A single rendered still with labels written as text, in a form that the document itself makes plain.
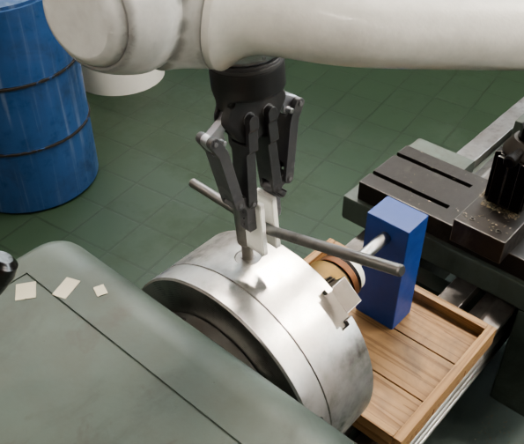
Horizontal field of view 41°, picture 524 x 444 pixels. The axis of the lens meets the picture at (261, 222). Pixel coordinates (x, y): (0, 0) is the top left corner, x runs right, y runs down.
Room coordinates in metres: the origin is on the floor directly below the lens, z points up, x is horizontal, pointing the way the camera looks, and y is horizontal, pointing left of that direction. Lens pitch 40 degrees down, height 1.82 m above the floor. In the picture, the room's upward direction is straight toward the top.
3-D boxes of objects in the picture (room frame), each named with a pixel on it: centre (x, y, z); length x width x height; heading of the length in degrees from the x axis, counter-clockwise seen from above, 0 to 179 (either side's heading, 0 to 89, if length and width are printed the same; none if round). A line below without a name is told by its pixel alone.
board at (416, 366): (0.82, -0.17, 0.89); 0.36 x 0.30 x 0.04; 48
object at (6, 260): (0.45, 0.24, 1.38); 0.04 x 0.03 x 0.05; 138
